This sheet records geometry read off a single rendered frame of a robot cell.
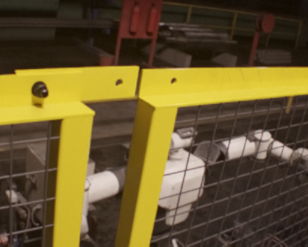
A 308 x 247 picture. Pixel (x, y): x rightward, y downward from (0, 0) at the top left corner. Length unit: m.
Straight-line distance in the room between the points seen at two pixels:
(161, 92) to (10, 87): 0.27
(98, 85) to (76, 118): 0.08
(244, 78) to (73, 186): 0.42
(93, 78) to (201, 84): 0.23
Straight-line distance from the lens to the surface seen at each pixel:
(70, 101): 0.63
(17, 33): 9.55
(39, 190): 2.35
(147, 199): 0.75
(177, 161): 1.62
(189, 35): 9.14
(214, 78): 0.81
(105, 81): 0.66
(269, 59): 12.01
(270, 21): 10.57
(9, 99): 0.59
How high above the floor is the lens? 2.02
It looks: 20 degrees down
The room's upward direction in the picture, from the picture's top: 10 degrees clockwise
